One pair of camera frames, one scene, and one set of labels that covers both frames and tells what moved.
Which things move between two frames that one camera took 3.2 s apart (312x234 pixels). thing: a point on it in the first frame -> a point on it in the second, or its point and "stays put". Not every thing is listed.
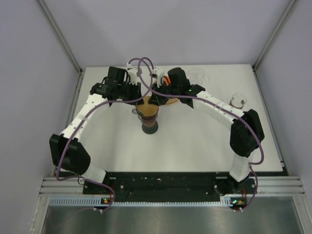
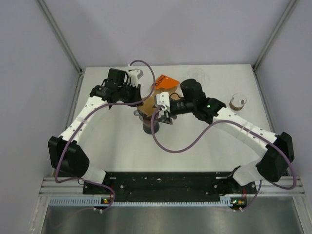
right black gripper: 156,99 -> 168,115
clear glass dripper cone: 196,76 stays put
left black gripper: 136,89 stays put
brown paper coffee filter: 147,109 stays put
